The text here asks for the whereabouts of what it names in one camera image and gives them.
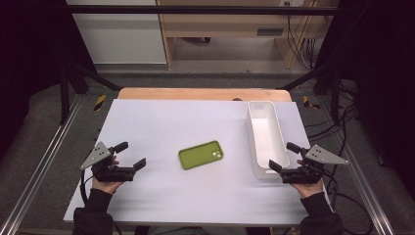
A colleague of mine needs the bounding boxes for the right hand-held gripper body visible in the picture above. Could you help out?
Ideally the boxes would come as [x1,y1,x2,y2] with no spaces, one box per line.
[281,144,349,185]

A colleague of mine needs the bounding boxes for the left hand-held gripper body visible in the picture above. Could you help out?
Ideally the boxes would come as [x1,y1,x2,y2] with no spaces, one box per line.
[80,141,136,183]

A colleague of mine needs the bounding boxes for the white plastic bin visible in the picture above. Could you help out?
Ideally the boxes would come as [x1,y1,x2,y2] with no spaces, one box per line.
[247,100,291,180]

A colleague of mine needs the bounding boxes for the green phone case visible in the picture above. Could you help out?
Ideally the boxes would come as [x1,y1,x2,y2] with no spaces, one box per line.
[178,140,225,171]

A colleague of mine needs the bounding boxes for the person's left hand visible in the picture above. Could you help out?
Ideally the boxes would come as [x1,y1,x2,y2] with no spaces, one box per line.
[92,156,127,196]

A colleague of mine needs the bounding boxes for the person's right hand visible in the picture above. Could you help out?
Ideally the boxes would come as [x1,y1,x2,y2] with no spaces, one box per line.
[291,159,324,199]

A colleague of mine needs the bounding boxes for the white table cover sheet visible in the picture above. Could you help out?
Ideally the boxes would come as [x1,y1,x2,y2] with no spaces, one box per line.
[63,98,339,227]

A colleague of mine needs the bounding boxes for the black yellow tape marker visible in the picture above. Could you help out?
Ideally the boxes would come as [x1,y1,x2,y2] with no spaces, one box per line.
[93,94,108,112]
[302,95,321,111]

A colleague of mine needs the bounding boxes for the black metal stand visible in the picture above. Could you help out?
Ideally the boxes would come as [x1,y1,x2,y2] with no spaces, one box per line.
[59,58,122,125]
[277,62,344,125]

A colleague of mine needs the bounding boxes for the wooden table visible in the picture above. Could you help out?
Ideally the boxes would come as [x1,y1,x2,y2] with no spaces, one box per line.
[116,87,293,103]

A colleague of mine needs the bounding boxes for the white cabinet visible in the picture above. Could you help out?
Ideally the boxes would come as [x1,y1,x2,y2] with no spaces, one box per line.
[66,0,167,66]

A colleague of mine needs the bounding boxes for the black curtain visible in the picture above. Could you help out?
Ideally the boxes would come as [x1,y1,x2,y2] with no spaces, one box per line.
[321,0,415,190]
[0,0,96,161]

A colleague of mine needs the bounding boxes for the wooden desk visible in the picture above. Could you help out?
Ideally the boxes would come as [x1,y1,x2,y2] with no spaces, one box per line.
[156,0,341,71]

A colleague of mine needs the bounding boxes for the black horizontal bar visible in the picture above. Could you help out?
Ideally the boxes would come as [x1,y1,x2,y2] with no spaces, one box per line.
[42,4,341,16]

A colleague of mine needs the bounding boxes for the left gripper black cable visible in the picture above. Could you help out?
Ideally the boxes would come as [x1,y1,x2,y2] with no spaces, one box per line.
[80,169,95,206]

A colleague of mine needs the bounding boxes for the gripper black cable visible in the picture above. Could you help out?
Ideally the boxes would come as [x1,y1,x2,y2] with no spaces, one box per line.
[321,169,375,235]
[80,169,95,206]

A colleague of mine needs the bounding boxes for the black floor cables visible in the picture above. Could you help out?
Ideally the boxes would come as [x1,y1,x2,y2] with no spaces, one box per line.
[304,81,360,143]

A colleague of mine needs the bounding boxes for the aluminium rail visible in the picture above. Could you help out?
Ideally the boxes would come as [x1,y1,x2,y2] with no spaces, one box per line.
[0,94,84,235]
[317,96,395,235]

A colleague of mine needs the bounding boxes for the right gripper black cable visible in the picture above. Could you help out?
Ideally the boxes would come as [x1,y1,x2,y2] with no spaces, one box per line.
[321,169,375,235]

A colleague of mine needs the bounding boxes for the hanging black cable bundle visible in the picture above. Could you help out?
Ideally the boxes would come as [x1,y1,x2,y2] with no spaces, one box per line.
[285,1,327,71]

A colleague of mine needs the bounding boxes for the grey desk handle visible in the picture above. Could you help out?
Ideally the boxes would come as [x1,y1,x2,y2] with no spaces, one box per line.
[256,28,285,36]

